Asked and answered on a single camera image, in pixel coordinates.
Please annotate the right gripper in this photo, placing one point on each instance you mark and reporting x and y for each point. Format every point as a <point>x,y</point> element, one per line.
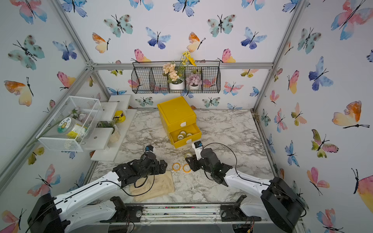
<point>193,163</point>

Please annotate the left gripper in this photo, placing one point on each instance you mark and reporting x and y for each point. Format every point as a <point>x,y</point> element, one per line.
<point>163,168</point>

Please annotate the orange tape roll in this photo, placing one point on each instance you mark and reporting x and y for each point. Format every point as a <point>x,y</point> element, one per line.
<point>176,167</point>
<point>186,168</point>

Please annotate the yellow-green tape roll top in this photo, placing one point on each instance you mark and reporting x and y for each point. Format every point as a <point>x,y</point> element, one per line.
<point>188,155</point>

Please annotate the yellow three-drawer cabinet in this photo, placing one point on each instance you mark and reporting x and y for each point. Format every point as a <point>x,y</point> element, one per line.
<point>177,115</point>

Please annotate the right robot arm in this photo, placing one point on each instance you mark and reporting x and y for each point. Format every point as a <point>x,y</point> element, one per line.
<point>279,202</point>

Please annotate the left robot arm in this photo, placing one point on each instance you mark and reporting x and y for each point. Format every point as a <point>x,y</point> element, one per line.
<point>72,210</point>

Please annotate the small green plant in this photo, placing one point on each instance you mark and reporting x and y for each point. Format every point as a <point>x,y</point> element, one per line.
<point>107,124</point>

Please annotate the white stepped shelf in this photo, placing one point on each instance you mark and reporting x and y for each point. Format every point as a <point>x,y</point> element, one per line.
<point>105,142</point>

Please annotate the green lid jar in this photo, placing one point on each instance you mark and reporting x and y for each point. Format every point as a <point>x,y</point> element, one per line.
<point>72,128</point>

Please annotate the purple flowers small pot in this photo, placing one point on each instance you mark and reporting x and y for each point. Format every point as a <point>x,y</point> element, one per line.
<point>194,81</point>

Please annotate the clear acrylic box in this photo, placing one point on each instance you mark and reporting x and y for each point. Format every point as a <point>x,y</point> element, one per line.
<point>85,110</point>

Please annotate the peach flowers white pot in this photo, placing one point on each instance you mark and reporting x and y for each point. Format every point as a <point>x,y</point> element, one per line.
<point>175,76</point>

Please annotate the yellow artificial flower stem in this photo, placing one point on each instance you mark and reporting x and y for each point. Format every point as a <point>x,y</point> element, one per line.
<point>186,60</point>

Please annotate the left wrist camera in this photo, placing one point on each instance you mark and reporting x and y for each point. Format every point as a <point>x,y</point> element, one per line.
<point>149,148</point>

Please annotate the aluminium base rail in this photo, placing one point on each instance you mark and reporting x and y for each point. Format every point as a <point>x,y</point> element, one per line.
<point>180,217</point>

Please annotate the black wire wall basket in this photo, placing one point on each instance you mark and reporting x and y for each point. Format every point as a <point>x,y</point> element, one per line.
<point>148,78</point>

